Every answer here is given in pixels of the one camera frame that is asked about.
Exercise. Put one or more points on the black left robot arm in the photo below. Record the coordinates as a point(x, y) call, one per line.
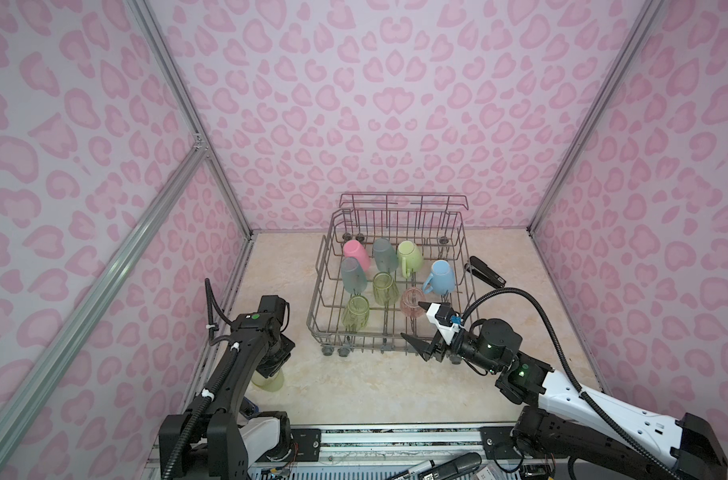
point(206, 441)

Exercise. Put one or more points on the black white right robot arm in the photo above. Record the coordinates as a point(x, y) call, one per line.
point(560, 416)

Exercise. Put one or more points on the pale green cup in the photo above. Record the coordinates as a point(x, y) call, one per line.
point(356, 313)

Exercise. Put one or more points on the pink plastic cup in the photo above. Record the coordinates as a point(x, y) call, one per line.
point(355, 249)

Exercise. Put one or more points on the blue handled white mug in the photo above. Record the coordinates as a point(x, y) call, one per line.
point(441, 279)

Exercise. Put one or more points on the light green textured cup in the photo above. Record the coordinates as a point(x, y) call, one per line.
point(271, 383)

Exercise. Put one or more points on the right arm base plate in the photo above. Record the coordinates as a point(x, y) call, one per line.
point(497, 443)

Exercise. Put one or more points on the green transparent glass cup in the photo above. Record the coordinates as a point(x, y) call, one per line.
point(385, 289)

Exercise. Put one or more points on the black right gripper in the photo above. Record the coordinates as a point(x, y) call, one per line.
point(427, 350)

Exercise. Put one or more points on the grey wire dish rack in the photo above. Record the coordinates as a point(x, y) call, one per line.
point(433, 221)

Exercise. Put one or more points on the transparent pink cup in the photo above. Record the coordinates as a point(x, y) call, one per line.
point(410, 302)

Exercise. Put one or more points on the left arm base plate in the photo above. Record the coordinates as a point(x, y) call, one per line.
point(302, 445)

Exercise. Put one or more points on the cream green-handled mug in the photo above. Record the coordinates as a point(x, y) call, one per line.
point(410, 258)

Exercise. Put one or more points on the teal textured plastic cup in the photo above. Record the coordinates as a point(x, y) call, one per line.
point(385, 256)

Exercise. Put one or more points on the black stapler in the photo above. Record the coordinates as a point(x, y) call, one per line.
point(479, 269)

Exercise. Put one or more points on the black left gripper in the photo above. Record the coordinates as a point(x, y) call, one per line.
point(271, 368)

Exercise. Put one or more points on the black marker pen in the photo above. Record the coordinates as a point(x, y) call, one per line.
point(431, 470)

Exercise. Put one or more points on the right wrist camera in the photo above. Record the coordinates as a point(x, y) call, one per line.
point(447, 321)

